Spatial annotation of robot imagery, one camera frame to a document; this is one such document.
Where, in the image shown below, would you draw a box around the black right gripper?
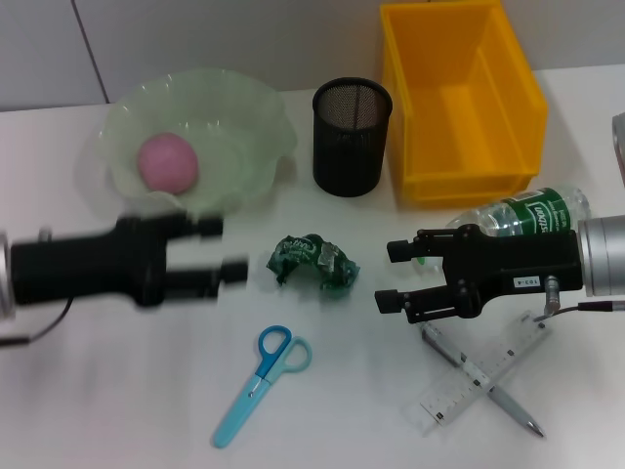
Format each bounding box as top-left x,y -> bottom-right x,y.
374,225 -> 585,324

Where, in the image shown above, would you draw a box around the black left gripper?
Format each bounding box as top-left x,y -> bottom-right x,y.
9,214 -> 250,309

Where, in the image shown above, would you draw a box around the green plastic wrapper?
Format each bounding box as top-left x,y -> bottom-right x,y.
266,233 -> 362,298

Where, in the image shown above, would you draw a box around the pink peach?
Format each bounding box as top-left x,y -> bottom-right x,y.
136,134 -> 200,195

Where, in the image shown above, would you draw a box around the blue scissors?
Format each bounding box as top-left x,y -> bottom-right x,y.
210,324 -> 313,449

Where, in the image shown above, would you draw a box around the clear water bottle green label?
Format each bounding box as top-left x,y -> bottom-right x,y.
414,185 -> 592,268

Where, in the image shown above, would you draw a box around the green glass fruit plate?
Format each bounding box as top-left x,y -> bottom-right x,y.
100,66 -> 299,216

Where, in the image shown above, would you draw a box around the black mesh pen holder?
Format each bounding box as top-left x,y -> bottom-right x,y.
312,76 -> 394,198

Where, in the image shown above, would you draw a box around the transparent plastic ruler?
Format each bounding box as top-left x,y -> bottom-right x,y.
407,312 -> 553,436

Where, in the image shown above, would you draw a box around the silver ballpoint pen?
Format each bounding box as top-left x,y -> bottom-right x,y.
420,321 -> 546,439

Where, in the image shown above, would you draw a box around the yellow plastic bin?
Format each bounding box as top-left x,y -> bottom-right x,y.
379,0 -> 549,210

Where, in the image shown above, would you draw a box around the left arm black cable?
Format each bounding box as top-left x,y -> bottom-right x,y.
0,297 -> 74,348

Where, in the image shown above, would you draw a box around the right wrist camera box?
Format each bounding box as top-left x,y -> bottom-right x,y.
610,112 -> 625,187

